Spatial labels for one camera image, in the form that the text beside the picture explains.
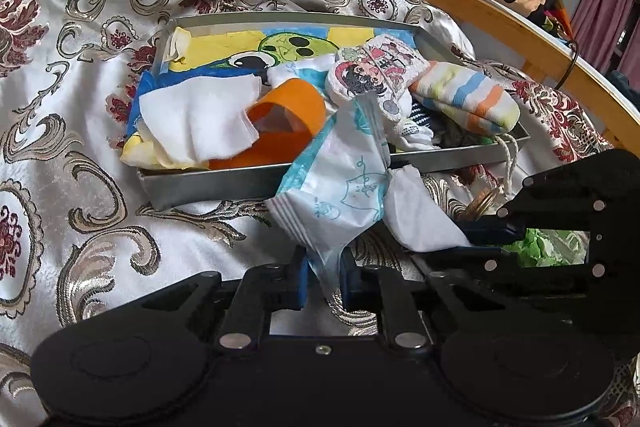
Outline wooden bed frame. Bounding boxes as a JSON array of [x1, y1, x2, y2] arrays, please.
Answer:
[[342, 0, 640, 158]]

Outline pastel striped sock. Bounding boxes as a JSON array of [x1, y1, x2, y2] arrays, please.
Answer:
[[410, 61, 518, 135]]

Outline green crumpled item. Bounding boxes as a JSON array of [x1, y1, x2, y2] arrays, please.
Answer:
[[502, 227, 588, 269]]

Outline gold metal rings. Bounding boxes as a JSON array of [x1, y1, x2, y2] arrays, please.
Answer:
[[457, 187, 503, 223]]

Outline cartoon print pouch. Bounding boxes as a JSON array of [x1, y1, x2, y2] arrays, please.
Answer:
[[325, 33, 431, 122]]

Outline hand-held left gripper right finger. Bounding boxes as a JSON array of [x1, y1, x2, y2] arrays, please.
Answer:
[[340, 249, 506, 354]]

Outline black cable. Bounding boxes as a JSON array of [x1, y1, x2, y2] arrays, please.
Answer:
[[552, 41, 581, 90]]

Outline plain white cloth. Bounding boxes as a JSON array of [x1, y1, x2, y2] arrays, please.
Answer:
[[138, 74, 262, 162], [382, 164, 473, 254]]

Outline navy striped sock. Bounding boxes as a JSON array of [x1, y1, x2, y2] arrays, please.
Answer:
[[395, 104, 451, 152]]

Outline white gauze cloth blue print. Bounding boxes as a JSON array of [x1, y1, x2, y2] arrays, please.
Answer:
[[267, 59, 346, 108]]

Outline orange cloth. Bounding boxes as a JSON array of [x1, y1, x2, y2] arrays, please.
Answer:
[[207, 78, 328, 170]]

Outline grey tray with cartoon painting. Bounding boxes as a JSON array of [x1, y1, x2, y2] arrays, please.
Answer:
[[136, 11, 532, 212]]

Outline dark blue clothing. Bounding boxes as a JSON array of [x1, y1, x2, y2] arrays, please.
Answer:
[[607, 69, 640, 105]]

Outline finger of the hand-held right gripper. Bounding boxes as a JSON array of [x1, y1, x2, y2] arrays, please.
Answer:
[[457, 151, 626, 249], [414, 248, 613, 325]]

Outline white tissue pack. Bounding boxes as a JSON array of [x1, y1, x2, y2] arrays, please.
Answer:
[[265, 97, 393, 303]]

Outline floral satin bedspread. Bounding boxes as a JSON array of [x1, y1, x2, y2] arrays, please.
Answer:
[[0, 0, 640, 425]]

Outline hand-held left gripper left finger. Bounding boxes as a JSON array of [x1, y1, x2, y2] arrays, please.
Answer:
[[140, 247, 308, 354]]

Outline pink curtain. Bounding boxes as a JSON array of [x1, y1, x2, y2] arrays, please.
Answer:
[[570, 0, 638, 72]]

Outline yellow cloth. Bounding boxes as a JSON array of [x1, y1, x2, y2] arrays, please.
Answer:
[[122, 127, 211, 170]]

